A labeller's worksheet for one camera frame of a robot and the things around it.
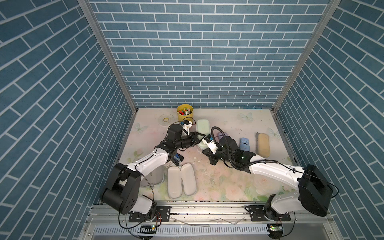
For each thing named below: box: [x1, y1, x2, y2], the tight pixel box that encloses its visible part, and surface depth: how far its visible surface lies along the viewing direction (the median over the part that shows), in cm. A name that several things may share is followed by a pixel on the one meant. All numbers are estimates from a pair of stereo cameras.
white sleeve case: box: [256, 132, 270, 158], surface depth 100 cm
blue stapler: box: [171, 153, 185, 167], surface depth 93 cm
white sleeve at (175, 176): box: [167, 163, 197, 199], surface depth 86 cm
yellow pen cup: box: [176, 103, 194, 122], surface depth 104 cm
